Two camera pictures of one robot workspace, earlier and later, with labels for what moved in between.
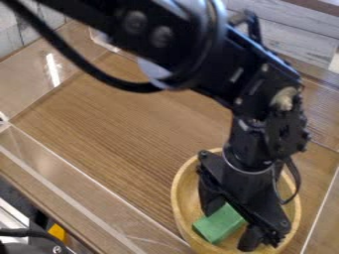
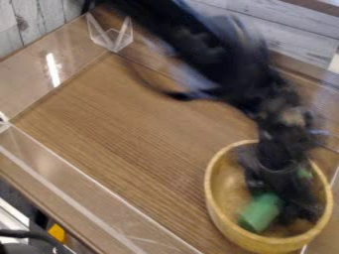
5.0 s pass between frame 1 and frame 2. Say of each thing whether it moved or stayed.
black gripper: moved
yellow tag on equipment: stayed
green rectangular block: moved
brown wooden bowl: moved
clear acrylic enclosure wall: stayed
